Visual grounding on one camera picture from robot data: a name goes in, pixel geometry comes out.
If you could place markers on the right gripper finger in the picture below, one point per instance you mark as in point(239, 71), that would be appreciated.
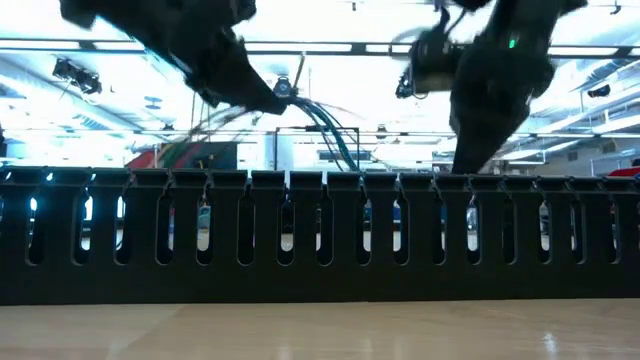
point(492, 130)
point(465, 135)

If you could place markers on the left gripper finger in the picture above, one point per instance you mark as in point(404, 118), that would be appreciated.
point(255, 102)
point(255, 85)

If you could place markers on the white round column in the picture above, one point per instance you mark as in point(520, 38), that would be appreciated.
point(285, 155)

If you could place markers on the black cabinet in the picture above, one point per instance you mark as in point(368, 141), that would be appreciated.
point(220, 160)

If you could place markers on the round ceiling fixture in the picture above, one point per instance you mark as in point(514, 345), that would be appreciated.
point(153, 99)

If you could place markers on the red machine cover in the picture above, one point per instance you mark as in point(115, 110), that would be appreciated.
point(142, 162)

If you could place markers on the black projector unit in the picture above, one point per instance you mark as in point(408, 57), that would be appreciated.
point(75, 75)

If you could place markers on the red and blue object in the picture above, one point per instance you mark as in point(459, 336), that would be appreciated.
point(625, 171)

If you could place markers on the round black camera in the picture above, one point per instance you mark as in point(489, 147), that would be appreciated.
point(282, 87)

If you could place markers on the black dome security camera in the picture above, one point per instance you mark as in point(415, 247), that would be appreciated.
point(599, 91)

